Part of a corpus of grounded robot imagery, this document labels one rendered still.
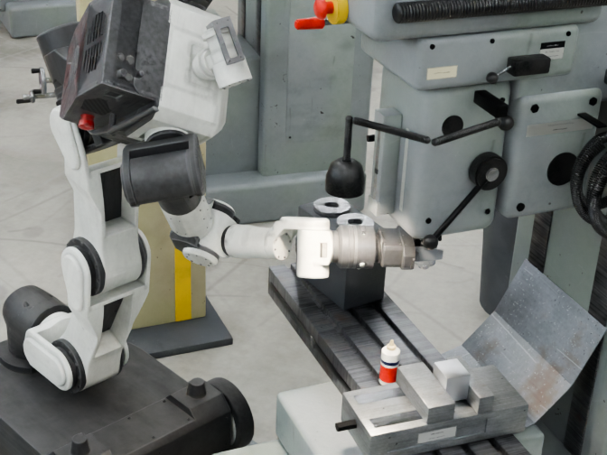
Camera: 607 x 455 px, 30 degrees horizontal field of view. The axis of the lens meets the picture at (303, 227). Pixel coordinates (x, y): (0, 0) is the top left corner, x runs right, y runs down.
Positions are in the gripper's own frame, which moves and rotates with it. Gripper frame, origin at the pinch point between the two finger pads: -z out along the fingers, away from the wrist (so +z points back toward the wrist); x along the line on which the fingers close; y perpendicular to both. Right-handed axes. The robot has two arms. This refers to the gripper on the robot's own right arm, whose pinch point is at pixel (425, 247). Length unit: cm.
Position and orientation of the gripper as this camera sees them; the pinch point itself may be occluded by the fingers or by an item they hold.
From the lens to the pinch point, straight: 232.7
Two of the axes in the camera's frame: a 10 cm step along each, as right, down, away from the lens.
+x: -0.7, -4.7, 8.8
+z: -10.0, -0.1, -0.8
